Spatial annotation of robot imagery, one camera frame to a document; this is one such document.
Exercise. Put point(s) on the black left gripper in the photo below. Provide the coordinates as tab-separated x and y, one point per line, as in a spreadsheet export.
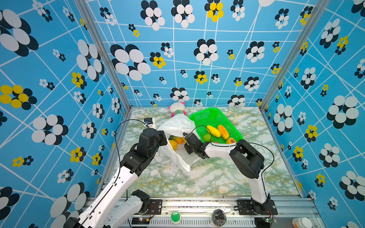
160	135

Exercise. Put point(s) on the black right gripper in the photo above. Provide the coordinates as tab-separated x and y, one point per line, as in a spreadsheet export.
187	147

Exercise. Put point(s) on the white plastic bag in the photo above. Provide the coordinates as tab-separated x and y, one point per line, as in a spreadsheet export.
174	129

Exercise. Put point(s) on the yellow lemon fruit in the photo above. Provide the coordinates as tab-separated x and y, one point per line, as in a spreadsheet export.
214	131

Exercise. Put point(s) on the yellow red peach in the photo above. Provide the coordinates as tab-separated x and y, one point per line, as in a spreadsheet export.
231	141

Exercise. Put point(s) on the green lime fruit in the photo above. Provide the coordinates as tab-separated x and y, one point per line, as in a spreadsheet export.
207	138

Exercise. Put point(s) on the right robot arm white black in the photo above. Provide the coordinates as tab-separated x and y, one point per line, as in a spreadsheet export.
247	159

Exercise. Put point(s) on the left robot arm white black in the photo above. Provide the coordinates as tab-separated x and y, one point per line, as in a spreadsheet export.
104	211

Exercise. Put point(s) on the small yellow fruit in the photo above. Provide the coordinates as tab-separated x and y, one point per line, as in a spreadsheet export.
173	144

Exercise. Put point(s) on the green orange mango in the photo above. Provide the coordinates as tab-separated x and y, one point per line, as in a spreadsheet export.
179	140

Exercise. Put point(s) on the green plastic mesh basket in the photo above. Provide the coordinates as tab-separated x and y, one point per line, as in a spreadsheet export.
214	117

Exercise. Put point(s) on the pink white plush toy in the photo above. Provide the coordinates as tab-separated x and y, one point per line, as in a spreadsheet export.
177	108

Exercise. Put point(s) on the green push button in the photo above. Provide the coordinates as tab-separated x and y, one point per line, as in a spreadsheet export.
175	217

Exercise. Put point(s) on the round silver knob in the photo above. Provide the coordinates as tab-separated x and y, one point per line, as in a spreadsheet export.
218	218

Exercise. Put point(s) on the white orange container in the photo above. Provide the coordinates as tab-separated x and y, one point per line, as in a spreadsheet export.
302	223

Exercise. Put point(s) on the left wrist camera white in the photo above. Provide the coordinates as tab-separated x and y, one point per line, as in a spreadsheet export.
150	122

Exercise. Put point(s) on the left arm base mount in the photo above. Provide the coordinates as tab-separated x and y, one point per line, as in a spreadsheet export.
149	206

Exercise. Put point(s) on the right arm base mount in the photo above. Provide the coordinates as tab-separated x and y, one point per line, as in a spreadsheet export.
250	207

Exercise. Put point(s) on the aluminium front rail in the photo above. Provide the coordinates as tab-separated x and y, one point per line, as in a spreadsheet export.
195	213

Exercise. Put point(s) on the aluminium frame post left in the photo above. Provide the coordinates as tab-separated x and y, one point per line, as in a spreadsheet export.
94	33

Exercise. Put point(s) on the aluminium frame post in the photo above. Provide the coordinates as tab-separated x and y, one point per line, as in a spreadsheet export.
94	33
318	10

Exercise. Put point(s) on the aluminium frame post right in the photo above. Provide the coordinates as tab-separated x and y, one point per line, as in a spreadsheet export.
318	10

